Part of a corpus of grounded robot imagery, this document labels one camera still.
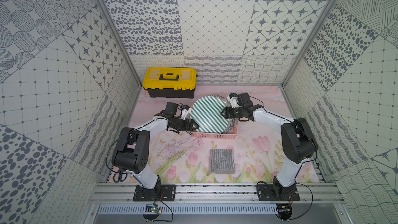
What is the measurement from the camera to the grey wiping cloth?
32.1 inches

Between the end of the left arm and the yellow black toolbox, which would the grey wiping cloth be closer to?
the end of the left arm

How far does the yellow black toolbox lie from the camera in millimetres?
1023

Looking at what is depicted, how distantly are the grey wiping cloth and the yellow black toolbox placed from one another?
43 centimetres
